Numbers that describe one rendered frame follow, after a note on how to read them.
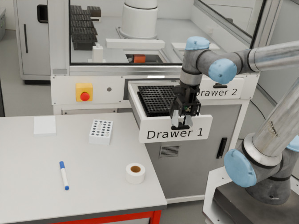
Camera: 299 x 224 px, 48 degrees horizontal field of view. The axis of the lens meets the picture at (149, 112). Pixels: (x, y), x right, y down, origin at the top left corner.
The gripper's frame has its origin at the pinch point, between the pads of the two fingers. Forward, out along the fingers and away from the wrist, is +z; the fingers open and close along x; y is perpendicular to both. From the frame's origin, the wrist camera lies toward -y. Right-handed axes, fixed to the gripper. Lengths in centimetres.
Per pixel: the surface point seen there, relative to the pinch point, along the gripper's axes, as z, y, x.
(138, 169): 11.5, 10.2, -17.1
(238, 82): 0, -33, 43
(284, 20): 10, -185, 175
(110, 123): 11.4, -19.9, -22.8
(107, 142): 12.8, -8.8, -25.7
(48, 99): 91, -178, -52
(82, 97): 2.5, -27.8, -34.2
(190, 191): 77, -36, 33
